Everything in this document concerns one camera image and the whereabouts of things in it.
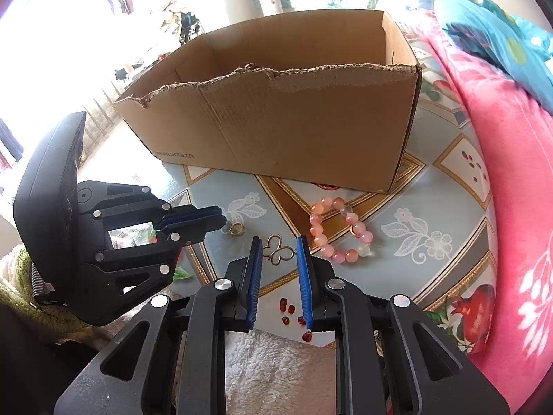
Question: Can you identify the gold butterfly pendant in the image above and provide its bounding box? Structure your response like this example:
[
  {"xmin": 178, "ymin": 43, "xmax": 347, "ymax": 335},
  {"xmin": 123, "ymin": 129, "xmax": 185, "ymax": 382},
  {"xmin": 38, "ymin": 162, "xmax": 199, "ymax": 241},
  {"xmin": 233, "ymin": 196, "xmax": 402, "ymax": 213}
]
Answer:
[{"xmin": 264, "ymin": 233, "xmax": 299, "ymax": 265}]

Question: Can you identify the pink fleece blanket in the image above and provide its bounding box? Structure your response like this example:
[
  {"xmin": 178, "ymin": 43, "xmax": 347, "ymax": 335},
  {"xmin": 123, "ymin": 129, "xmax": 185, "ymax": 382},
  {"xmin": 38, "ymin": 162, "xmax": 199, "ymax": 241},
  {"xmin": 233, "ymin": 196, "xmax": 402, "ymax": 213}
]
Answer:
[{"xmin": 415, "ymin": 21, "xmax": 553, "ymax": 415}]

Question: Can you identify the brown cardboard box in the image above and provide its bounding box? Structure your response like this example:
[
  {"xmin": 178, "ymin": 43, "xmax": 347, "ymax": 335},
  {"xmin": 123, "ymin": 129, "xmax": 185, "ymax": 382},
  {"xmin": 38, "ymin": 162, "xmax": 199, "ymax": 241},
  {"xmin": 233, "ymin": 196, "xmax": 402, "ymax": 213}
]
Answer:
[{"xmin": 112, "ymin": 9, "xmax": 423, "ymax": 195}]

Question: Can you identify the green towel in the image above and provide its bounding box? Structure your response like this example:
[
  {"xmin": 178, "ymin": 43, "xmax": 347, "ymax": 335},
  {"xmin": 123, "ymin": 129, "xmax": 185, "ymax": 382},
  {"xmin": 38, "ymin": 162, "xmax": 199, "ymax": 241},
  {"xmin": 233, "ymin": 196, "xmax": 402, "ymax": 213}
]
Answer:
[{"xmin": 0, "ymin": 244, "xmax": 93, "ymax": 342}]

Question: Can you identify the white fleece cloth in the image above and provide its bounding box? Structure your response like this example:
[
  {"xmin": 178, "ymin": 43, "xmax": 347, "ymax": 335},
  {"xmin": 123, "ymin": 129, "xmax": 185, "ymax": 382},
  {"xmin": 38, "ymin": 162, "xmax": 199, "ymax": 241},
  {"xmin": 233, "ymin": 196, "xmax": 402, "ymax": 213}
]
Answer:
[{"xmin": 225, "ymin": 329, "xmax": 346, "ymax": 415}]

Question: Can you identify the pink bead bracelet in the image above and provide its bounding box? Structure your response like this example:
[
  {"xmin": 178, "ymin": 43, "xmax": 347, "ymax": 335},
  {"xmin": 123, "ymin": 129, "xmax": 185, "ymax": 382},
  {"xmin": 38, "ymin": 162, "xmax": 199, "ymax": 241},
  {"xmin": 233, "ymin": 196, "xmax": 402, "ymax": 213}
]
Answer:
[{"xmin": 309, "ymin": 196, "xmax": 374, "ymax": 265}]

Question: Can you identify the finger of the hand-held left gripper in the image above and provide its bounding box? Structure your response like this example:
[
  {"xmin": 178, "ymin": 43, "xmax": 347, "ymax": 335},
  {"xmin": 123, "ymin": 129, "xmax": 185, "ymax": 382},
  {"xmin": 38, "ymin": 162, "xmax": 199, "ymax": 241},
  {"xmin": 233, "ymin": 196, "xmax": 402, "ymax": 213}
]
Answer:
[
  {"xmin": 75, "ymin": 180, "xmax": 225, "ymax": 234},
  {"xmin": 67, "ymin": 218, "xmax": 228, "ymax": 327}
]

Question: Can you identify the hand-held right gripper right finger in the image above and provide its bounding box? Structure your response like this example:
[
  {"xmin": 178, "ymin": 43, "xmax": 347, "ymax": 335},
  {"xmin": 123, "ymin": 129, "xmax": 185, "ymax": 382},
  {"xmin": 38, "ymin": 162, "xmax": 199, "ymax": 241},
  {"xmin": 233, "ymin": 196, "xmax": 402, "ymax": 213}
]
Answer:
[{"xmin": 296, "ymin": 236, "xmax": 510, "ymax": 415}]

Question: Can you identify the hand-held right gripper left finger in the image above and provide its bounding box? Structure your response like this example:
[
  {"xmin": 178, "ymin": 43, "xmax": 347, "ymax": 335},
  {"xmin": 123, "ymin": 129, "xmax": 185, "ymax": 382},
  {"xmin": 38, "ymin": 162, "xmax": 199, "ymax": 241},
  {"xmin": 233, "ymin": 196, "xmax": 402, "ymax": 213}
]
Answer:
[{"xmin": 54, "ymin": 237, "xmax": 264, "ymax": 415}]

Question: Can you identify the teal printed blanket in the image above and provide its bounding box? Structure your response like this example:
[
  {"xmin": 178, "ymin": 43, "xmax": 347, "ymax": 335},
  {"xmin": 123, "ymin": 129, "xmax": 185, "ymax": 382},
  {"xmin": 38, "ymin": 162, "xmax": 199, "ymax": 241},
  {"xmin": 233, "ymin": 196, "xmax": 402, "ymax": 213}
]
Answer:
[{"xmin": 434, "ymin": 0, "xmax": 553, "ymax": 117}]

